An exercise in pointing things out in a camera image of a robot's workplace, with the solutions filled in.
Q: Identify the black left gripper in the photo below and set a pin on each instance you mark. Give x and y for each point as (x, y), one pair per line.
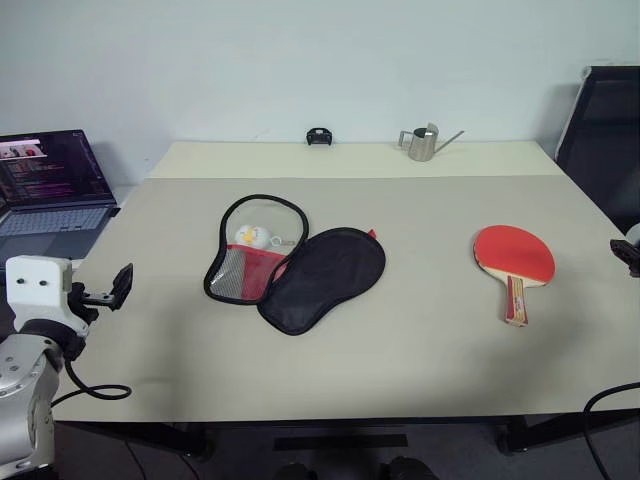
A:
(82, 307)

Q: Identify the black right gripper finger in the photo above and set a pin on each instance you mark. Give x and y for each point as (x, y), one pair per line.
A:
(631, 255)

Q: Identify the red table tennis paddle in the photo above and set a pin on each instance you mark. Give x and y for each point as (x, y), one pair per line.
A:
(515, 255)

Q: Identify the red black paddle case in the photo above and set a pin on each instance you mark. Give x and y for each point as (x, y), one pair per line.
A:
(325, 275)

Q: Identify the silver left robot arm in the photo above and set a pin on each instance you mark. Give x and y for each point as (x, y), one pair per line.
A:
(20, 380)

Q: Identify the open grey laptop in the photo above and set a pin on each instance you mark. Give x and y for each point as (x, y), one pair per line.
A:
(50, 200)

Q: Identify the black mesh office chair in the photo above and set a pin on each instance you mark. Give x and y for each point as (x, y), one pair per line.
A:
(605, 135)

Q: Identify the steel watering can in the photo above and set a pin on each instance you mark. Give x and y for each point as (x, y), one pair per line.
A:
(422, 146)

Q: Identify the small black clamp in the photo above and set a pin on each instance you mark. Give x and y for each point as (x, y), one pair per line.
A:
(320, 137)

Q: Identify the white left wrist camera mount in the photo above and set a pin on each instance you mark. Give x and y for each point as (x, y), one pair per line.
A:
(35, 290)

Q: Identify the black table frame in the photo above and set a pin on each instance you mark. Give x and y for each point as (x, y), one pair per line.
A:
(350, 425)

